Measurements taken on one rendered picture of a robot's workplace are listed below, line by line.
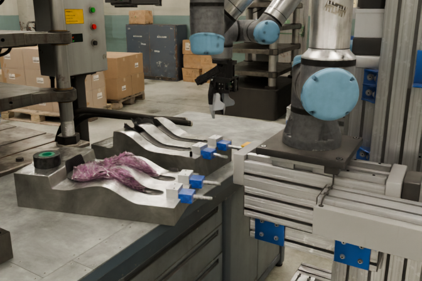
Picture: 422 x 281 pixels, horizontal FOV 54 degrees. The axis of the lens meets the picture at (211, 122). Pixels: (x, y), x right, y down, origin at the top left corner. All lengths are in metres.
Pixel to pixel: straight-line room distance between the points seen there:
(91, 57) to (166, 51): 6.36
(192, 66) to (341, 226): 7.54
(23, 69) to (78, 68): 3.68
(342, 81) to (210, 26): 0.30
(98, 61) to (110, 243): 1.28
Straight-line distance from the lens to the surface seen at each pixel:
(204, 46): 0.90
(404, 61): 1.18
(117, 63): 6.07
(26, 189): 1.37
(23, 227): 1.28
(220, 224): 1.67
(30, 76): 5.76
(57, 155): 1.37
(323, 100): 0.90
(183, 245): 1.46
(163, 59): 8.57
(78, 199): 1.28
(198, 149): 1.45
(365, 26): 1.27
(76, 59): 2.14
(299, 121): 1.06
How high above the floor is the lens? 1.37
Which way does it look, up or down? 15 degrees down
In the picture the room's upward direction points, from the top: straight up
